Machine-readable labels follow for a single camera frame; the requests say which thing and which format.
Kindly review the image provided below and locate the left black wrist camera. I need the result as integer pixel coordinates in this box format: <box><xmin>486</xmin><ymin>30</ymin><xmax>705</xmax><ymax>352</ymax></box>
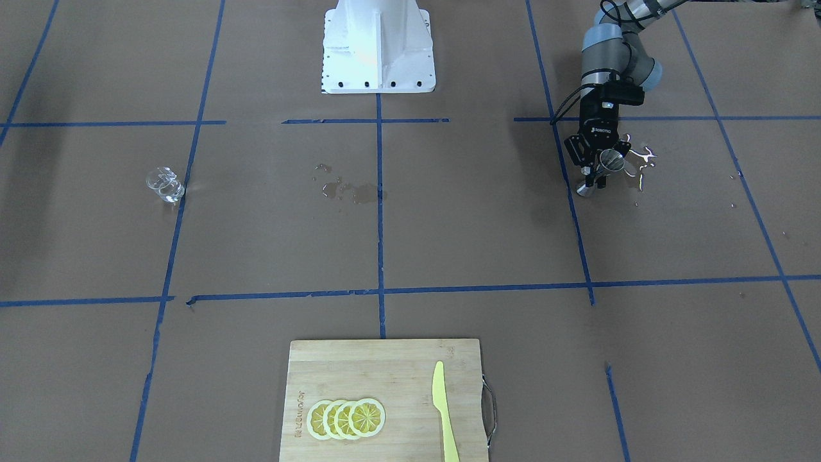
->
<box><xmin>588</xmin><ymin>81</ymin><xmax>645</xmax><ymax>107</ymax></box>

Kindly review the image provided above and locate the steel double jigger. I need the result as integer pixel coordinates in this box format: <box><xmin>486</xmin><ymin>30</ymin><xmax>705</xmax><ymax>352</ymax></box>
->
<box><xmin>575</xmin><ymin>148</ymin><xmax>625</xmax><ymax>197</ymax></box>

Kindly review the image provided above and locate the clear shot glass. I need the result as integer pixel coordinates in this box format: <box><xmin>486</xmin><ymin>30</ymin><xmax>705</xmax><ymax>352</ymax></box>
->
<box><xmin>146</xmin><ymin>167</ymin><xmax>185</xmax><ymax>203</ymax></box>

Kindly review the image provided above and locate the yellow plastic knife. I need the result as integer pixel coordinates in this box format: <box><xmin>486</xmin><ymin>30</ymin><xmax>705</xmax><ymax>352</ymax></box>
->
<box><xmin>432</xmin><ymin>361</ymin><xmax>460</xmax><ymax>461</ymax></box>

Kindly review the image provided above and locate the wooden cutting board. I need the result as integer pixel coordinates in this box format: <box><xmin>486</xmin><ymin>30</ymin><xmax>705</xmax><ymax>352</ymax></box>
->
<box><xmin>279</xmin><ymin>339</ymin><xmax>489</xmax><ymax>461</ymax></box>

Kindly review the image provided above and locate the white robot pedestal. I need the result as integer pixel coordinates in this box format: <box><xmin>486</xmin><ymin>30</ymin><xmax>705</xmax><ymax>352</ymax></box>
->
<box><xmin>321</xmin><ymin>1</ymin><xmax>437</xmax><ymax>94</ymax></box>

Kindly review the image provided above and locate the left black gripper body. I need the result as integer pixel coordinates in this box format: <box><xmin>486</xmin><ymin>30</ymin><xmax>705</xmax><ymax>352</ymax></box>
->
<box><xmin>577</xmin><ymin>96</ymin><xmax>620</xmax><ymax>155</ymax></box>

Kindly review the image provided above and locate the metal board handle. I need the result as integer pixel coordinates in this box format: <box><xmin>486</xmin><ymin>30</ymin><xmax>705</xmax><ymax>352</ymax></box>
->
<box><xmin>481</xmin><ymin>373</ymin><xmax>498</xmax><ymax>451</ymax></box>

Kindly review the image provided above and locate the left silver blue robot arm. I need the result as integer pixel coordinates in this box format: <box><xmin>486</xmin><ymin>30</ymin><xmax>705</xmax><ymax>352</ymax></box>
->
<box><xmin>564</xmin><ymin>1</ymin><xmax>683</xmax><ymax>196</ymax></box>

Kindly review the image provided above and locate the black camera cable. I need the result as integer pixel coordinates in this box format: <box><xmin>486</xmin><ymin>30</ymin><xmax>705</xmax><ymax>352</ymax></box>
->
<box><xmin>550</xmin><ymin>83</ymin><xmax>597</xmax><ymax>124</ymax></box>

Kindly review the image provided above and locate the lemon slice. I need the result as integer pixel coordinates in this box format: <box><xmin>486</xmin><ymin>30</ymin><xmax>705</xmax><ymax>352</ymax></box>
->
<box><xmin>321</xmin><ymin>400</ymin><xmax>346</xmax><ymax>440</ymax></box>
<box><xmin>307</xmin><ymin>400</ymin><xmax>332</xmax><ymax>441</ymax></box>
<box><xmin>336</xmin><ymin>401</ymin><xmax>360</xmax><ymax>440</ymax></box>
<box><xmin>348</xmin><ymin>398</ymin><xmax>386</xmax><ymax>438</ymax></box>

